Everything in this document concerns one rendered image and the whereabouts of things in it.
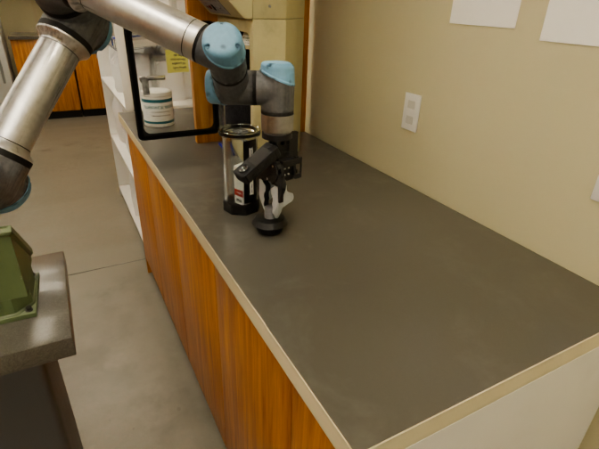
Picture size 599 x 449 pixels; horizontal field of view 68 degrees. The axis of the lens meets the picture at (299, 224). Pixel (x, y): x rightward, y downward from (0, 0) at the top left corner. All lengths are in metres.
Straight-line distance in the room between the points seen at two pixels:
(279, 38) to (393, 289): 0.88
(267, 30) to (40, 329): 1.02
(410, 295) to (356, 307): 0.12
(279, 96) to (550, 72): 0.61
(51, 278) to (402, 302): 0.72
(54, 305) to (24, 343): 0.10
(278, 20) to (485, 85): 0.63
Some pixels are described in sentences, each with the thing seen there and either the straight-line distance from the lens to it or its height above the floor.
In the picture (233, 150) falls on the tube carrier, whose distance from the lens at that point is 1.14.
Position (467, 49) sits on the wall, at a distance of 1.33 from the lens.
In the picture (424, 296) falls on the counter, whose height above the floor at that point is 0.94.
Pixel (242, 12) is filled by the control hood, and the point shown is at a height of 1.43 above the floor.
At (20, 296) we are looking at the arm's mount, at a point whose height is 0.99.
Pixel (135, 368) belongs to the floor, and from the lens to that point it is 2.16.
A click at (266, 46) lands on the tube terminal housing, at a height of 1.33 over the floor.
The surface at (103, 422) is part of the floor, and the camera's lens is 1.99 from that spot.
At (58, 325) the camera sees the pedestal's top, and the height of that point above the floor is 0.94.
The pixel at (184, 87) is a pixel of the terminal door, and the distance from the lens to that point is 1.71.
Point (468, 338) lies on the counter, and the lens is 0.87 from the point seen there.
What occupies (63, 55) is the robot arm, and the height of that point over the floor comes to 1.34.
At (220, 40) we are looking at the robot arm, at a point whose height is 1.40.
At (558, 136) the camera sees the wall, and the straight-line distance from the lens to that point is 1.17.
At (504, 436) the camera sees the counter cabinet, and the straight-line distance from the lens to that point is 0.96.
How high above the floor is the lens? 1.47
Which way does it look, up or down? 27 degrees down
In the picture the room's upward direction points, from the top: 2 degrees clockwise
